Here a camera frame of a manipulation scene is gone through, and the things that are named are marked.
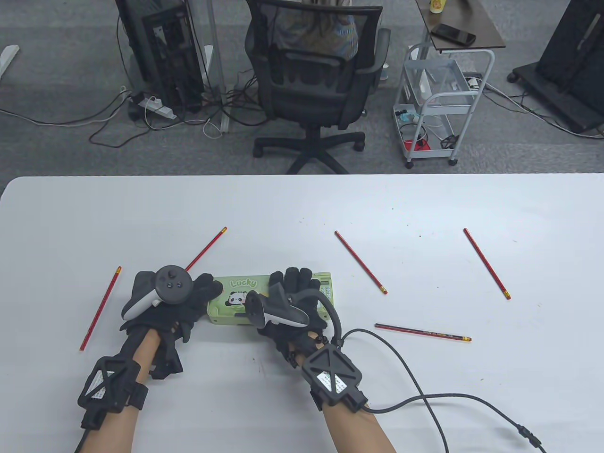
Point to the person's right hand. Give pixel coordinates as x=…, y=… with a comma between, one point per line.
x=299, y=281

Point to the person's left hand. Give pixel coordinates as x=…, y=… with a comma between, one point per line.
x=174, y=321

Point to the grey white hand controller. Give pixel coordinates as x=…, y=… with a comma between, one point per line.
x=172, y=285
x=278, y=314

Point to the red wooden pencil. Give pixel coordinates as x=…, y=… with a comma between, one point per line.
x=424, y=332
x=358, y=259
x=487, y=264
x=207, y=247
x=100, y=309

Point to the green multifunction pencil case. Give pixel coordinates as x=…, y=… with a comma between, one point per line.
x=236, y=288

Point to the person's right forearm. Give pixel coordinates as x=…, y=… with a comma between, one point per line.
x=358, y=429

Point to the person's left forearm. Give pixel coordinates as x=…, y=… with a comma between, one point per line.
x=141, y=351

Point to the small red object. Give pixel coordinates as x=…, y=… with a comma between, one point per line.
x=417, y=145

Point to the black mesh office chair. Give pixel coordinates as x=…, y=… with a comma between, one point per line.
x=311, y=94

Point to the white power strip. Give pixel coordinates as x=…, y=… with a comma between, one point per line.
x=158, y=107

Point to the white utility cart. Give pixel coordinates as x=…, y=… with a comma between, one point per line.
x=443, y=98

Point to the black computer tower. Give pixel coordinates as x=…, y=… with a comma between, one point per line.
x=165, y=56

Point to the white power adapter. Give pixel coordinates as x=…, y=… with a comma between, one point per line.
x=473, y=83

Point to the black smartphone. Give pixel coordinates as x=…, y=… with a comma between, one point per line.
x=453, y=34

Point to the yellow cup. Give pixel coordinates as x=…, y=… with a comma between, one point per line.
x=437, y=5

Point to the white flat bar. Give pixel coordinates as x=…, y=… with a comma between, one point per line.
x=8, y=56

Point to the brown side table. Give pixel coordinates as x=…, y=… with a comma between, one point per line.
x=472, y=19

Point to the black wheeled stand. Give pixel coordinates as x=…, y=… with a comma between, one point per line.
x=571, y=56

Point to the black left wrist camera module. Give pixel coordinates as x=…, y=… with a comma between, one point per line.
x=108, y=384

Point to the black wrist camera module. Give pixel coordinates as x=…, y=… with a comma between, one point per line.
x=332, y=373
x=108, y=384

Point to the black right wrist camera module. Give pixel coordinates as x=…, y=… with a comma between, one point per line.
x=332, y=373

